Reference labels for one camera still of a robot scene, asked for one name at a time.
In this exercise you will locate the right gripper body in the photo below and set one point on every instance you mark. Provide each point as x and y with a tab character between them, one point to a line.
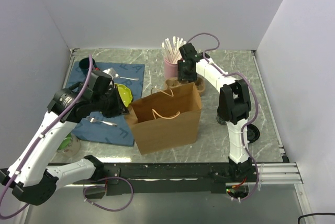
183	73

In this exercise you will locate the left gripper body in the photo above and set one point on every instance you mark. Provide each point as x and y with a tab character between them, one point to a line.
108	103

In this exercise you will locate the brown paper bag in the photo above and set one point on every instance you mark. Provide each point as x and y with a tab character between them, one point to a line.
165	119

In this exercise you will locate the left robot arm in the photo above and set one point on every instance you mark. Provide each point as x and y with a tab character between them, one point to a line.
30	178

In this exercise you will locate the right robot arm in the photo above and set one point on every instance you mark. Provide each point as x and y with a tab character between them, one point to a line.
233	108

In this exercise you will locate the pink straw holder cup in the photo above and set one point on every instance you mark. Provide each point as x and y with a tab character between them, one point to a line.
170	69

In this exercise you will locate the green polka dot plate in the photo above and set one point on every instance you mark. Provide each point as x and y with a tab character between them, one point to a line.
125	94

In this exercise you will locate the white paper straws bundle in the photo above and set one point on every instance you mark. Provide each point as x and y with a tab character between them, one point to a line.
170	49

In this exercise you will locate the brown pulp cup carrier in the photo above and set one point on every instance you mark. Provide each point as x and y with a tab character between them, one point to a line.
174	82

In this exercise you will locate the blue letter placemat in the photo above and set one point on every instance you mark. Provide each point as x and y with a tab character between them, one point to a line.
120	135

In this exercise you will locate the silver fork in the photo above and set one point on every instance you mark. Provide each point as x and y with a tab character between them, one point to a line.
94	120

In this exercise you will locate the silver spoon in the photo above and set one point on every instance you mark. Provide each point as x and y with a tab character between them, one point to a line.
112	72

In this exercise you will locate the dark green mug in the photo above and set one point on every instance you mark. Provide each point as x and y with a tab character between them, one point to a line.
84	65

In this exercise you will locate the green cup at edge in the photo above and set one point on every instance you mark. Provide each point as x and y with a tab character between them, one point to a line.
70	146

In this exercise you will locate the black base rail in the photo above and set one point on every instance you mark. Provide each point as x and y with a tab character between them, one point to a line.
178	177

